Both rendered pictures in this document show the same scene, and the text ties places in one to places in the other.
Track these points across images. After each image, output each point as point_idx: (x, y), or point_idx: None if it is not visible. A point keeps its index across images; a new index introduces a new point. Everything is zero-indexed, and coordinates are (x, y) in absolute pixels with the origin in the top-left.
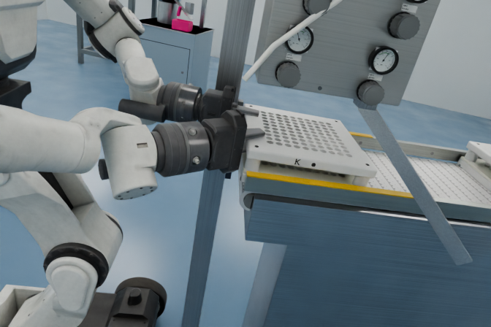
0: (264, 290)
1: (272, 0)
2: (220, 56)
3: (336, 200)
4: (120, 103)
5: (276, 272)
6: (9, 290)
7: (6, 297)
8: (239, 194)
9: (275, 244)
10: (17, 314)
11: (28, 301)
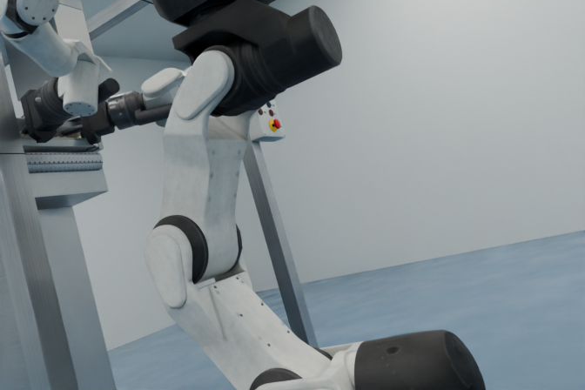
0: (72, 300)
1: (88, 38)
2: (3, 62)
3: None
4: (116, 81)
5: (77, 252)
6: (326, 373)
7: (328, 368)
8: (98, 158)
9: (54, 247)
10: (312, 364)
11: (298, 367)
